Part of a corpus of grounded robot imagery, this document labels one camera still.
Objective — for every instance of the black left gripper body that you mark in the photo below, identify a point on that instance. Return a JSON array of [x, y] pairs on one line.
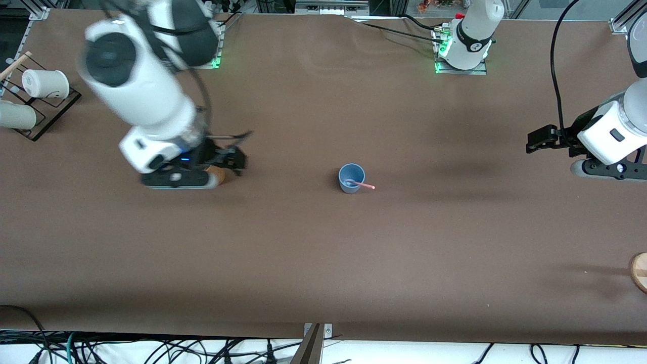
[[568, 135]]

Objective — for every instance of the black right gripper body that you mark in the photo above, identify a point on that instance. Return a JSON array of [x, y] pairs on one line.
[[211, 152]]

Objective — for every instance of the light wooden cylindrical cup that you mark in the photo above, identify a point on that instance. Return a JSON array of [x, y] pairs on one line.
[[218, 175]]

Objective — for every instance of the blue cup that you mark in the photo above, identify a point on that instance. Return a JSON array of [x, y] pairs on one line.
[[350, 177]]

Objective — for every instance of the pink chopstick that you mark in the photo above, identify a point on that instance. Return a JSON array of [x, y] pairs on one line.
[[365, 184]]

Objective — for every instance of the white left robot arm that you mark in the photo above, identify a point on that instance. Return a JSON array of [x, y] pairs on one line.
[[609, 129]]

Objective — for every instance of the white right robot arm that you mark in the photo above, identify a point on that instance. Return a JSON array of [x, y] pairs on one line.
[[146, 96]]

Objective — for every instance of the white cup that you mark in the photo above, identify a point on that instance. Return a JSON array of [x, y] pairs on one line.
[[46, 84], [16, 115]]

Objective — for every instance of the round wooden board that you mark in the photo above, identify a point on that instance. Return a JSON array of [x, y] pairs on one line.
[[640, 273]]

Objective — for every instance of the grey metal box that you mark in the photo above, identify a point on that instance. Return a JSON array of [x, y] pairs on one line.
[[331, 6]]

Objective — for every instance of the wooden rack stick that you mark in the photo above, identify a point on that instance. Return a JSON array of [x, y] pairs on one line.
[[15, 65]]

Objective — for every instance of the aluminium frame profile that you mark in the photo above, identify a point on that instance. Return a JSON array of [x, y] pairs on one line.
[[624, 20], [40, 9]]

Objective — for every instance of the metal table bracket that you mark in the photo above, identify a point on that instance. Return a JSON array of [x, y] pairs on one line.
[[327, 331]]

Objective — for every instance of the dark camera pole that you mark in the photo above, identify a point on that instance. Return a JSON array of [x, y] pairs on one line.
[[308, 349]]

